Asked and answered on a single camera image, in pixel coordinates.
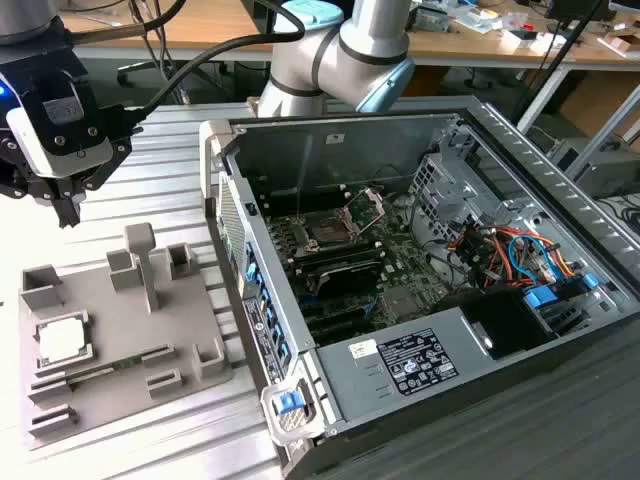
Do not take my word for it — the CPU with silver top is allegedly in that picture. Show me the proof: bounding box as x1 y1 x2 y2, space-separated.
38 319 86 364

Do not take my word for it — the CPU socket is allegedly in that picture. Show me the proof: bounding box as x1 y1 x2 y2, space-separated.
297 212 361 251

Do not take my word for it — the grey parts rack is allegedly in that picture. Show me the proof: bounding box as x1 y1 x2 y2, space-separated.
17 222 236 451

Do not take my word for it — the green RAM stick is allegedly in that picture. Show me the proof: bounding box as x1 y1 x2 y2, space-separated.
64 355 151 387

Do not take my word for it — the open grey PC case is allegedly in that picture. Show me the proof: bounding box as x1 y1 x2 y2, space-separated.
198 94 640 479

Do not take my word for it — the black graphics card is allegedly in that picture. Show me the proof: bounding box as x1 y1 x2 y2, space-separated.
314 257 386 300

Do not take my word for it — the blue case latch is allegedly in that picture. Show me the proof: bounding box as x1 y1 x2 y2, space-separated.
273 392 304 416

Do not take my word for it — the green motherboard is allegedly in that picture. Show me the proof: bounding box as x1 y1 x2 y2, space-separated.
264 184 451 346

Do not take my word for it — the silver chipset heatsink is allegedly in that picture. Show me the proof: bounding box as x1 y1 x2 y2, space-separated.
382 287 426 321

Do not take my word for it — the grey power supply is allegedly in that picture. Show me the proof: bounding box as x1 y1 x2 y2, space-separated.
312 305 494 424

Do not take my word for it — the grey metal drive cage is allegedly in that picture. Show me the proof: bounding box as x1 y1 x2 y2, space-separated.
407 152 501 241

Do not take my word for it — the grey metal device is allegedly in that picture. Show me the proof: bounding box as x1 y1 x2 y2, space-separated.
414 5 451 32

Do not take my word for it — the wooden desk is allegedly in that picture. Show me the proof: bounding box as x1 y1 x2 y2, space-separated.
59 0 640 121

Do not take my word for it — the black fan shroud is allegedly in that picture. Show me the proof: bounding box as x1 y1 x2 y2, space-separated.
439 289 556 361

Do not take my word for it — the small white box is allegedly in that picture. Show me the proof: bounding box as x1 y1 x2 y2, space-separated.
502 28 551 52

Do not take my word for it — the blue plastic disk carrier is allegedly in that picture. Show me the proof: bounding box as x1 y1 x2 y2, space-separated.
522 284 559 314

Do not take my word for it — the black slanted pole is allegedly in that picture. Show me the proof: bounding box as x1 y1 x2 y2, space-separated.
513 0 604 121

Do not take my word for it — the grey computer box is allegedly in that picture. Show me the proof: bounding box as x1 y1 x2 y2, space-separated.
549 139 640 201

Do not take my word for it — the black camera cable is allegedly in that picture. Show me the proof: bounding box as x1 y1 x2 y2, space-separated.
122 0 307 134

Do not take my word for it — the metal socket cover frame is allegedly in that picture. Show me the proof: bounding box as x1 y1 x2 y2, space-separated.
339 185 387 237

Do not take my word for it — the power wire bundle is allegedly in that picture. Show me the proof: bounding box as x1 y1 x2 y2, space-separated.
447 224 507 290

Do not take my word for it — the blue wire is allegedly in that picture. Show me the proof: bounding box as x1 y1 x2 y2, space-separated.
505 230 564 284

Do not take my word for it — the orange wire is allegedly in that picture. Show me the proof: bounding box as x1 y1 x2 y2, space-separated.
492 225 579 279

